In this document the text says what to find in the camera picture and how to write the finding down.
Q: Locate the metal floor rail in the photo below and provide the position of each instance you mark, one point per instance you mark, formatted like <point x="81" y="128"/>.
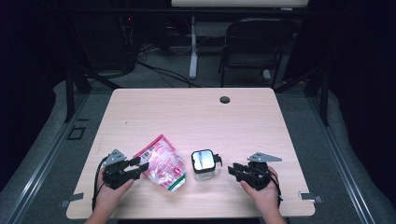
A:
<point x="342" y="168"/>
<point x="40" y="174"/>

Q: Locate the black computer case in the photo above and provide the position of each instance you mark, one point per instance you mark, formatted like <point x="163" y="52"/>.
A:
<point x="124" y="40"/>

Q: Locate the white round container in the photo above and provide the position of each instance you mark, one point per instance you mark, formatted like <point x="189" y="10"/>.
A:
<point x="204" y="163"/>

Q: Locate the person's left hand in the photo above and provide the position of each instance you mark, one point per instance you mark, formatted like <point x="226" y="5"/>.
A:
<point x="107" y="199"/>

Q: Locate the grey tape piece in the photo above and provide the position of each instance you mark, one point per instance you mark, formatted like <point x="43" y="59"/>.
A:
<point x="309" y="196"/>
<point x="73" y="198"/>

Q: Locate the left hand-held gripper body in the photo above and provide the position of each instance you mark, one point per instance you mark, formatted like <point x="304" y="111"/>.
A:
<point x="116" y="174"/>

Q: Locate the black folding chair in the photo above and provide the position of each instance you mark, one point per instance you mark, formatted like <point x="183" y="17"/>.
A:
<point x="255" y="40"/>

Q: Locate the white desk leg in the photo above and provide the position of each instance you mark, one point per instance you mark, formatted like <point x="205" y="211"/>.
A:
<point x="193" y="53"/>

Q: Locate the red white plastic zip bag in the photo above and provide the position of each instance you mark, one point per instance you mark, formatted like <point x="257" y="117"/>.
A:
<point x="162" y="165"/>

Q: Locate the person's right hand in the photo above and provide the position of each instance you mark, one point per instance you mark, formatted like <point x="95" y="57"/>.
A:
<point x="266" y="199"/>

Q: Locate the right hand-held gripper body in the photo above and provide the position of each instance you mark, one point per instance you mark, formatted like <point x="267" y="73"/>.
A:
<point x="258" y="174"/>

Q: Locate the black metal stand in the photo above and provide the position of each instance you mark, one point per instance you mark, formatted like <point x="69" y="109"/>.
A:
<point x="324" y="99"/>
<point x="70" y="93"/>

